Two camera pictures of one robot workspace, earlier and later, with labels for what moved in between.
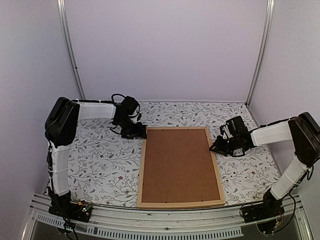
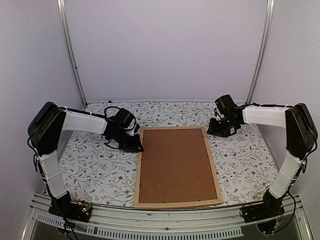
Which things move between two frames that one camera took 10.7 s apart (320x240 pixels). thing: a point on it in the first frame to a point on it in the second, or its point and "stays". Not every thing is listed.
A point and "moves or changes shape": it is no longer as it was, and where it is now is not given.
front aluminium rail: [190, 221] stays
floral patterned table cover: [102, 167] stays
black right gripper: [218, 148] to [212, 130]
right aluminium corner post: [268, 21] stays
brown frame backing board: [179, 166] stays
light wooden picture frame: [187, 203] moves or changes shape
